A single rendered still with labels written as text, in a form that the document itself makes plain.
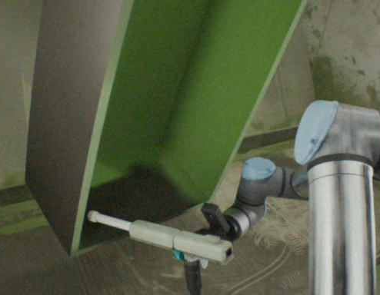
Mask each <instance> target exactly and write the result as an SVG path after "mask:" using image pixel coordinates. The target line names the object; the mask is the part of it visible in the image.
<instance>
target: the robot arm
mask: <svg viewBox="0 0 380 295"><path fill-rule="evenodd" d="M303 115H304V116H303V118H302V120H301V122H300V125H299V126H298V131H297V134H296V138H295V148H294V155H295V160H296V161H297V163H299V164H301V165H304V166H305V165H306V166H305V167H301V168H299V169H297V170H295V169H289V168H283V167H275V164H274V163H273V162H272V161H270V160H268V159H264V158H262V157H254V158H250V159H248V160H247V161H246V162H245V163H244V166H243V168H242V171H241V177H240V180H239V183H238V189H237V192H236V195H235V201H234V204H233V205H232V206H231V207H229V208H228V209H227V210H225V211H224V212H223V213H222V212H221V211H220V209H219V207H218V205H217V204H213V203H206V202H204V204H203V205H202V208H201V212H202V213H203V215H204V217H205V219H206V220H207V221H208V224H209V225H210V228H207V227H206V228H203V229H201V230H199V231H196V232H194V234H201V235H205V236H206V235H207V234H211V235H215V236H219V237H220V240H226V241H228V242H230V243H231V244H232V245H233V241H237V240H238V239H240V238H241V237H242V236H243V235H244V234H245V233H246V232H247V231H248V230H249V229H250V228H251V227H253V226H254V225H255V224H256V223H258V222H259V221H260V220H261V219H262V218H263V216H264V215H265V212H266V203H265V199H266V197H282V198H288V199H294V200H300V201H308V208H309V226H308V231H309V245H308V254H309V262H308V295H376V292H377V290H376V285H377V283H376V263H375V261H376V256H375V251H376V249H375V222H374V218H375V215H374V208H373V204H374V201H373V193H372V180H374V181H380V111H376V110H372V109H368V108H360V107H357V106H354V105H350V104H342V103H338V102H337V101H333V102H331V101H313V102H312V103H311V104H310V105H309V106H308V108H307V109H306V111H305V113H304V114H303Z"/></svg>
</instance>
